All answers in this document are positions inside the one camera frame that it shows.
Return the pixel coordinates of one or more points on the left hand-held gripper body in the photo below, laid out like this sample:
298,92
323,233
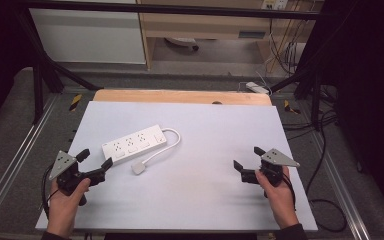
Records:
67,173

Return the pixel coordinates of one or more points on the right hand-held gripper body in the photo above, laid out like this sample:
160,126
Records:
273,166

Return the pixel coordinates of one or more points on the person's left hand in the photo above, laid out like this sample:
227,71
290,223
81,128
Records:
65,206

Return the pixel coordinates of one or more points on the person's right hand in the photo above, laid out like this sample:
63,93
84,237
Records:
278,200

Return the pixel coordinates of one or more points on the white plug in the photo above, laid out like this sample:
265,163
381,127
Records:
138,168

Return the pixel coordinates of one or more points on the white table mat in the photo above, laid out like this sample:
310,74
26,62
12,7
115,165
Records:
196,190

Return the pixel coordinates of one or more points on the small white floor power strip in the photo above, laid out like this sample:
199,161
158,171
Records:
256,87

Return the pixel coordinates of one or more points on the wooden table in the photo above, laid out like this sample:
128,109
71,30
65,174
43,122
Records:
166,96

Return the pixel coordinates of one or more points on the white cabinet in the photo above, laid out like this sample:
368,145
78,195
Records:
90,36

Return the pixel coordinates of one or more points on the black curtain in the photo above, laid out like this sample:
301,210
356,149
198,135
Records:
0,50
370,83

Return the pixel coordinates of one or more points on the chair base with wheel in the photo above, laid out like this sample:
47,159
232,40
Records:
183,42

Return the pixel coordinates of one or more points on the wooden desk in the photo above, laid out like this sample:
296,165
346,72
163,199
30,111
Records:
196,25

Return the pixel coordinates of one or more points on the aluminium rail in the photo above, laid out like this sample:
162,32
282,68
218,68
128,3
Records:
20,150
340,186

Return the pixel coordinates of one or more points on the white wall socket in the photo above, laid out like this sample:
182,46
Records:
275,3

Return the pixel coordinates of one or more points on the black metal frame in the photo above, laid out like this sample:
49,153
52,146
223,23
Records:
180,9

